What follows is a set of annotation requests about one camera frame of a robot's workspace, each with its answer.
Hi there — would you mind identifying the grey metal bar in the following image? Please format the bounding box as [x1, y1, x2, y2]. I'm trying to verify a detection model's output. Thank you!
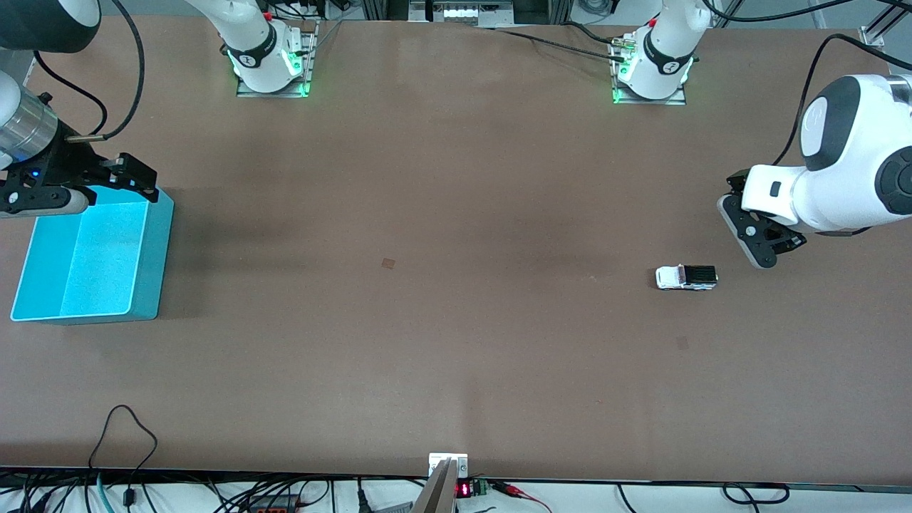
[412, 459, 457, 513]

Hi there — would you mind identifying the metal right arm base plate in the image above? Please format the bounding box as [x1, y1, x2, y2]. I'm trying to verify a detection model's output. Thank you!
[235, 20, 318, 98]

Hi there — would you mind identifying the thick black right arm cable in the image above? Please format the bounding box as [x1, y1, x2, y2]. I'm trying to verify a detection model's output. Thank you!
[66, 0, 146, 143]

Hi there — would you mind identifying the white mounting bracket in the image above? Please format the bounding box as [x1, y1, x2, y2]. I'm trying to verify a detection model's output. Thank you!
[428, 453, 469, 478]

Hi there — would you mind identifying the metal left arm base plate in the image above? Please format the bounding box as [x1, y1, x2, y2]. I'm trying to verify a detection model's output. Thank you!
[611, 36, 688, 106]

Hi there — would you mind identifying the teal plastic bin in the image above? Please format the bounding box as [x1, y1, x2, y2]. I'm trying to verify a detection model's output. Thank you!
[10, 185, 175, 326]

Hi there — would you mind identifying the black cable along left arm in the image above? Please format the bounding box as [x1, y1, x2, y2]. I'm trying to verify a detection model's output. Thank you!
[702, 0, 912, 24]

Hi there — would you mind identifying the white jeep toy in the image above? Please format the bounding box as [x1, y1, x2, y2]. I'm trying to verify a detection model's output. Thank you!
[655, 264, 719, 291]

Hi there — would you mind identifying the short black table cable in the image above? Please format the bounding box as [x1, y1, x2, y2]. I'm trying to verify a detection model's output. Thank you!
[563, 21, 618, 45]

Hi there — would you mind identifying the black flat loop cable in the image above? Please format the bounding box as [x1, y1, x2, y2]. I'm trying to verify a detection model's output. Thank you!
[722, 482, 791, 506]

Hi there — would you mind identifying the red clip lead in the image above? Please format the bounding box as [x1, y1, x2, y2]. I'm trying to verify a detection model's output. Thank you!
[490, 481, 554, 513]

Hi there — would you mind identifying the black looped thin cable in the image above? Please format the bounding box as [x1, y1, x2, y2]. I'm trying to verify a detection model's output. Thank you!
[87, 405, 159, 508]

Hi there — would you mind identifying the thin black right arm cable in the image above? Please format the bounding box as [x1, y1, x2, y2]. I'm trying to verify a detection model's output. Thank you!
[31, 51, 108, 136]

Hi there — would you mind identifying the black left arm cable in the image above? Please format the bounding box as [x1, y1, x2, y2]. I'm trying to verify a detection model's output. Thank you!
[775, 33, 912, 166]

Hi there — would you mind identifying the white lit device box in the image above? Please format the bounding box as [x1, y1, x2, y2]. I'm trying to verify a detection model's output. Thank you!
[410, 0, 515, 28]

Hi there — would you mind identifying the long black table cable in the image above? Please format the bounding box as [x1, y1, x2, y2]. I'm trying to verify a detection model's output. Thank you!
[484, 26, 629, 62]

